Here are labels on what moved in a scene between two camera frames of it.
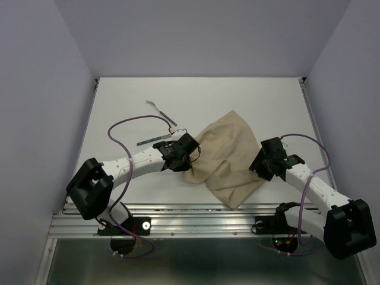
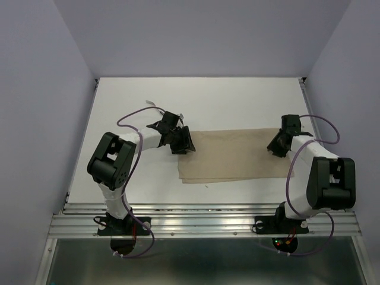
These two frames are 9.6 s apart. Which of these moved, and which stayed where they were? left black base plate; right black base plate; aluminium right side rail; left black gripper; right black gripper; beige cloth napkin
Moved: beige cloth napkin; right black gripper; left black gripper
Stayed: right black base plate; aluminium right side rail; left black base plate
